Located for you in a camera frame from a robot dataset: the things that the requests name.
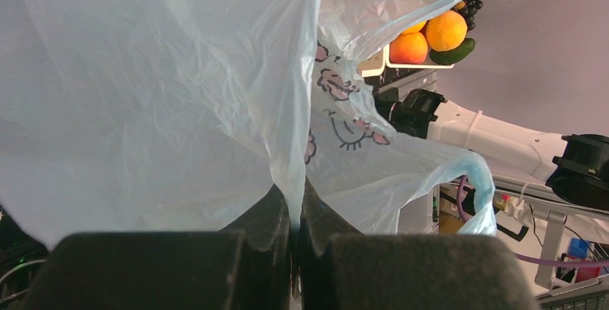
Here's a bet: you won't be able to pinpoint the orange peach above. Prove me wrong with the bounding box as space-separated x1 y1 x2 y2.
389 32 429 65

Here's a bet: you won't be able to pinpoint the yellow orange fruit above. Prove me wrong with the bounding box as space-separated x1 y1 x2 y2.
424 11 468 52

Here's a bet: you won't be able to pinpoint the black grapes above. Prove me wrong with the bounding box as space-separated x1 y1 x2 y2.
452 0 483 31

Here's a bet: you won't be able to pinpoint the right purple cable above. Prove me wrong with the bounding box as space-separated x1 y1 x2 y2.
455 174 609 271

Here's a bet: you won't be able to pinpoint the dark green avocado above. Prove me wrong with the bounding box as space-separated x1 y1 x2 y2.
429 37 476 65

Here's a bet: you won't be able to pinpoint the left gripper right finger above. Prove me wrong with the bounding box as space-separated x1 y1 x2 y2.
298 182 537 309

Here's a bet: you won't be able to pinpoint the yellow pear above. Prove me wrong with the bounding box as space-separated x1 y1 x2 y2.
401 21 427 34

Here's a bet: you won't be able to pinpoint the white fruit basket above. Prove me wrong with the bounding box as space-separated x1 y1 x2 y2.
358 44 455 78

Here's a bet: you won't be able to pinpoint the light blue plastic bag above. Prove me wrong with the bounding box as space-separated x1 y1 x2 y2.
1 0 496 248

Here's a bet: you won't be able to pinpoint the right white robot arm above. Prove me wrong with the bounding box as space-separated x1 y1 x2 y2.
374 89 608 212

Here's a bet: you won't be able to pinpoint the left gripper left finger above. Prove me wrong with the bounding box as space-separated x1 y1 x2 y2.
23 187 290 309

